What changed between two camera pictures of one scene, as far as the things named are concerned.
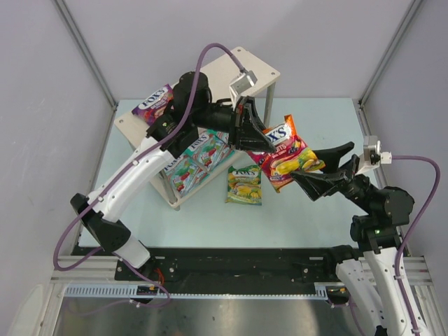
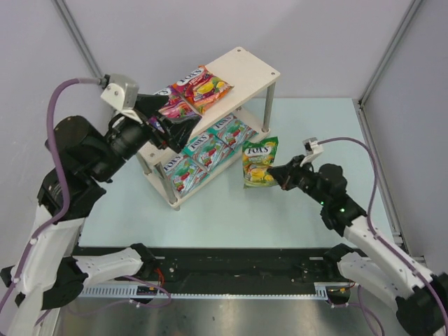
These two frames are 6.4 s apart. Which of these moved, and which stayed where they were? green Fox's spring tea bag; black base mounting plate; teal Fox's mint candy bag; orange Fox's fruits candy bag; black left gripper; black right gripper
Moved: orange Fox's fruits candy bag; black right gripper; black left gripper; green Fox's spring tea bag
Stayed: black base mounting plate; teal Fox's mint candy bag
